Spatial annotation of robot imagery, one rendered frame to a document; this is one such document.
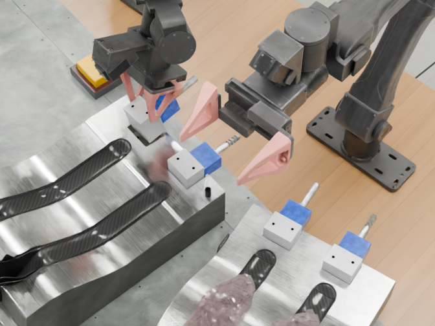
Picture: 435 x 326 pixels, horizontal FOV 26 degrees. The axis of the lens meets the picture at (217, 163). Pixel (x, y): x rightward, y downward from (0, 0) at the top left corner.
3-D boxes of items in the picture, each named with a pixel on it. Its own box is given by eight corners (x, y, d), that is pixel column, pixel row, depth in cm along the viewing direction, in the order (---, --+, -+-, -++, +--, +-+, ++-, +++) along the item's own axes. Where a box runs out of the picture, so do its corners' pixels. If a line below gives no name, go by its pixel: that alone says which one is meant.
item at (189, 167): (228, 136, 161) (229, 117, 156) (248, 154, 158) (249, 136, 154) (168, 177, 156) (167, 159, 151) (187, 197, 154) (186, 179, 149)
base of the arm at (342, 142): (401, 169, 155) (426, 143, 158) (307, 103, 163) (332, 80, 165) (393, 194, 162) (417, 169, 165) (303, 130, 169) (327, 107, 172)
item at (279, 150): (251, 178, 112) (301, 130, 116) (207, 144, 115) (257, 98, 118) (250, 207, 118) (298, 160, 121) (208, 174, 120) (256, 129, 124)
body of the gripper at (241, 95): (283, 128, 116) (320, 92, 119) (221, 84, 120) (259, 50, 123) (280, 156, 121) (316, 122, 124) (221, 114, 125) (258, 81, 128)
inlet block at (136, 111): (190, 80, 162) (182, 60, 157) (208, 95, 159) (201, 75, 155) (132, 127, 159) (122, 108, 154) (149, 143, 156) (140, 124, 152)
